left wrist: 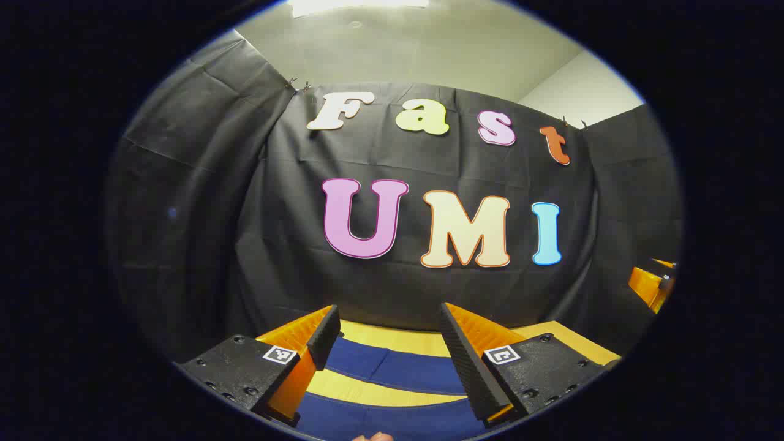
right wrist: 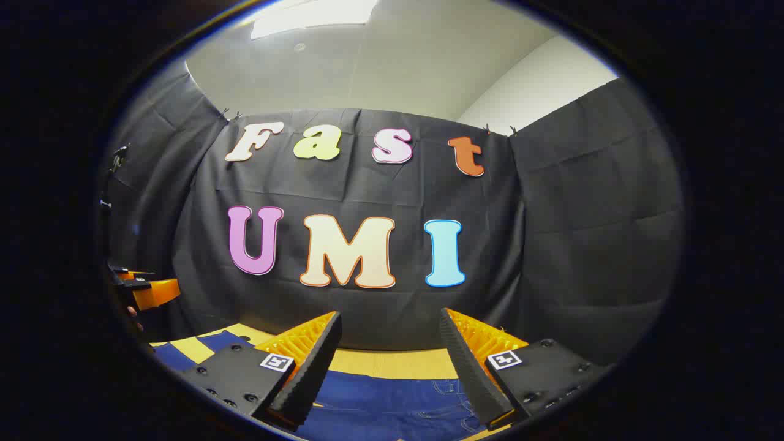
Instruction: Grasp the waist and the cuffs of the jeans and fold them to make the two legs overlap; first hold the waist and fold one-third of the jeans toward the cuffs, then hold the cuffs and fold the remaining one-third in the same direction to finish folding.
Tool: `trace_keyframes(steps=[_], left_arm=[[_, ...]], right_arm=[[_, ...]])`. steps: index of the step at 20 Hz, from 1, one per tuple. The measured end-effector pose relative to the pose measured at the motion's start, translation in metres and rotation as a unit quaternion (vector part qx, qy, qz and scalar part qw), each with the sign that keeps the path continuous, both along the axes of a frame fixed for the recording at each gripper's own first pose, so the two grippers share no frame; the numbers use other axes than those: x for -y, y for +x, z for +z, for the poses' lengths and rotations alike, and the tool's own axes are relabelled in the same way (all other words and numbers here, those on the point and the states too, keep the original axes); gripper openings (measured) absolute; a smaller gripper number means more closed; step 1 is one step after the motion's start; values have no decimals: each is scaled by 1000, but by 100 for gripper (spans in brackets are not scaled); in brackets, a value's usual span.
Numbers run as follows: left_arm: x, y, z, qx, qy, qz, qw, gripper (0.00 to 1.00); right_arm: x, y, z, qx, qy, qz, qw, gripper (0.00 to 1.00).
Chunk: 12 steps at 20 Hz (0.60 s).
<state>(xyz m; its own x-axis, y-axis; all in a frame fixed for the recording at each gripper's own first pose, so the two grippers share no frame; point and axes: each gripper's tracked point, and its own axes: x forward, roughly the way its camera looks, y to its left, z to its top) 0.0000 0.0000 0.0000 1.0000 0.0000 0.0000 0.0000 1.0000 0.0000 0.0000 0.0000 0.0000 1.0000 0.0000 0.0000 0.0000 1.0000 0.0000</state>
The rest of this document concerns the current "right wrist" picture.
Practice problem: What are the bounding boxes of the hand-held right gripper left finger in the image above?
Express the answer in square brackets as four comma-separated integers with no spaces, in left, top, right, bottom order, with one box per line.
[181,311,344,432]

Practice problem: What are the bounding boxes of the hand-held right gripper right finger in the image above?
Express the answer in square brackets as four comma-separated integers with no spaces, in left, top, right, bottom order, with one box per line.
[439,307,613,431]

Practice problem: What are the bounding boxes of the blue jeans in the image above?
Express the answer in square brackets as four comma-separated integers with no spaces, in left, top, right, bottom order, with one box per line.
[153,330,491,441]

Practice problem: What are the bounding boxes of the ceiling light panel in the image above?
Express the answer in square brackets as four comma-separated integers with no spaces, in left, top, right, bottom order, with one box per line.
[250,0,380,40]

